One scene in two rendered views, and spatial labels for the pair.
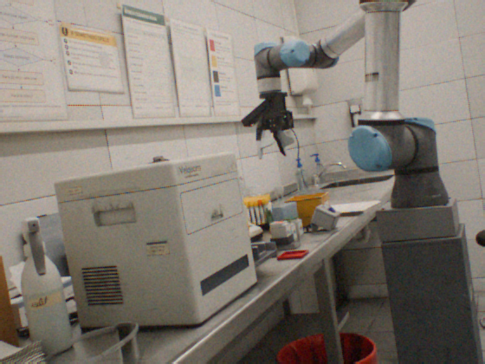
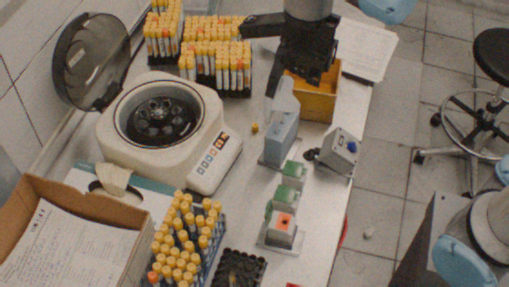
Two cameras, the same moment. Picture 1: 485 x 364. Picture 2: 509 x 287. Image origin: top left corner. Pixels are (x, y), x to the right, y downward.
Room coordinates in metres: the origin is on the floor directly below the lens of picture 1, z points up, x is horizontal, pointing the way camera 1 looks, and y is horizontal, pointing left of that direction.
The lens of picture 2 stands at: (1.13, 0.04, 1.80)
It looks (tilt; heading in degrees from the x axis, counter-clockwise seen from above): 51 degrees down; 353
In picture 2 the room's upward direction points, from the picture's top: straight up
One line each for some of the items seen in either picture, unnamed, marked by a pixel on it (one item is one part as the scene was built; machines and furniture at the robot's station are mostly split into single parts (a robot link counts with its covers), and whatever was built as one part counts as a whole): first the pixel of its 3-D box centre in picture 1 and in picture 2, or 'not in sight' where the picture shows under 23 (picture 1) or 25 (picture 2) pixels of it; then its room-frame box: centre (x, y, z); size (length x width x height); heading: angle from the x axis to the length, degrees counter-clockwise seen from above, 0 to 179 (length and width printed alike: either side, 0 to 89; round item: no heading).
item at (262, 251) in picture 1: (248, 257); not in sight; (1.32, 0.02, 0.92); 0.21 x 0.07 x 0.05; 156
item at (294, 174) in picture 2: (293, 228); (294, 178); (1.75, -0.13, 0.91); 0.05 x 0.04 x 0.07; 66
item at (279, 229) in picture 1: (281, 232); (281, 229); (1.62, -0.08, 0.92); 0.05 x 0.04 x 0.06; 66
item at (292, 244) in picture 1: (282, 242); (281, 236); (1.62, -0.08, 0.89); 0.09 x 0.05 x 0.04; 66
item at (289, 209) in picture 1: (286, 219); (281, 137); (1.85, -0.12, 0.93); 0.10 x 0.07 x 0.10; 148
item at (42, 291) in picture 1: (42, 284); not in sight; (0.98, 0.38, 1.00); 0.09 x 0.08 x 0.24; 66
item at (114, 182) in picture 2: not in sight; (119, 194); (1.74, 0.24, 0.92); 0.24 x 0.12 x 0.10; 66
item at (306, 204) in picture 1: (308, 210); (310, 86); (1.99, -0.21, 0.93); 0.13 x 0.13 x 0.10; 71
